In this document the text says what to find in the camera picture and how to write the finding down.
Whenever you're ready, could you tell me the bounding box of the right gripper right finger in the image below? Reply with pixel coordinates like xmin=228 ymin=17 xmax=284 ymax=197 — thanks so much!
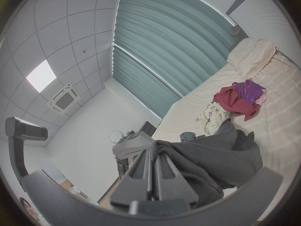
xmin=153 ymin=153 xmax=199 ymax=208

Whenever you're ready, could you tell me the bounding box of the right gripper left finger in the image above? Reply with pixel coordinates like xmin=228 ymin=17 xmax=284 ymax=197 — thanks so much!
xmin=110 ymin=148 xmax=154 ymax=208

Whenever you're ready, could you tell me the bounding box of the black polo shirt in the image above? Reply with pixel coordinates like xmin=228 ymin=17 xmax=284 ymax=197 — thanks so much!
xmin=150 ymin=120 xmax=263 ymax=208

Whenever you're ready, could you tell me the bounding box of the bed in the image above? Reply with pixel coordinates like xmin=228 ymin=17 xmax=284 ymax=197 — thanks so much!
xmin=154 ymin=0 xmax=301 ymax=222

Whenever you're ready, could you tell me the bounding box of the round white mirror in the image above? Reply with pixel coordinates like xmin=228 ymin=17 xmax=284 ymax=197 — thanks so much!
xmin=109 ymin=130 xmax=123 ymax=143

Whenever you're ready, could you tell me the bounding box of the white printed pyjama top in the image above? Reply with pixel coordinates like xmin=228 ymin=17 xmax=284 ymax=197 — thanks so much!
xmin=196 ymin=102 xmax=230 ymax=136

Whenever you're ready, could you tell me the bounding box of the dark red garment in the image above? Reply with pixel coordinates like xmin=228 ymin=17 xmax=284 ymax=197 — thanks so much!
xmin=212 ymin=87 xmax=259 ymax=122

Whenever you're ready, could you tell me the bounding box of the ceiling air conditioner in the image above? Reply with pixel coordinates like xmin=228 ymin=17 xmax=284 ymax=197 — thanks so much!
xmin=46 ymin=83 xmax=81 ymax=116

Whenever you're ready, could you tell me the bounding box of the blue-green curtain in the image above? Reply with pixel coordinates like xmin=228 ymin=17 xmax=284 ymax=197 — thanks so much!
xmin=112 ymin=0 xmax=238 ymax=99
xmin=112 ymin=47 xmax=163 ymax=121

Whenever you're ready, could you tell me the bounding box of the purple garment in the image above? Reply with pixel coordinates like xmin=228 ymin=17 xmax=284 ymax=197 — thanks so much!
xmin=232 ymin=79 xmax=266 ymax=104

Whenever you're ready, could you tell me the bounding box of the pale pink garment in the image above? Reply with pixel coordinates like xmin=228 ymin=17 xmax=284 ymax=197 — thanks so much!
xmin=255 ymin=90 xmax=268 ymax=106

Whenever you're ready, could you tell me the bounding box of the square ceiling light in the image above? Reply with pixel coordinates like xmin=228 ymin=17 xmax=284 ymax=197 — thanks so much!
xmin=26 ymin=60 xmax=56 ymax=94

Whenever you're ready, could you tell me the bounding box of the cream pillow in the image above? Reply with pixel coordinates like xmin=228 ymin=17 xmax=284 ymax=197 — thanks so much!
xmin=227 ymin=38 xmax=276 ymax=78

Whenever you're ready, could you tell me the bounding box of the grey bedside table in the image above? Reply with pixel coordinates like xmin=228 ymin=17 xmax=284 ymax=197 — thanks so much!
xmin=231 ymin=24 xmax=245 ymax=38

